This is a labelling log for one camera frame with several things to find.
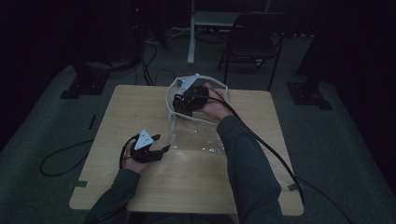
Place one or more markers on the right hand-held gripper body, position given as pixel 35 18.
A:
pixel 193 98

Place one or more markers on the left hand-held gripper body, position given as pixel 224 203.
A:
pixel 144 154

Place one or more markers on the black folding chair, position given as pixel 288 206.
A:
pixel 252 40

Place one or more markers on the clear plastic bag white trim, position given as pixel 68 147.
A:
pixel 199 137

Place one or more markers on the black stand base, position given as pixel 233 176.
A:
pixel 84 84
pixel 308 95

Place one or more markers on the person's right hand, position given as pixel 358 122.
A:
pixel 218 107

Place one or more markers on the grey tape piece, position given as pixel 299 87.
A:
pixel 293 187

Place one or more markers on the person's left hand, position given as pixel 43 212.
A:
pixel 135 166

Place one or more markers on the white desk frame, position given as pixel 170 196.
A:
pixel 199 21

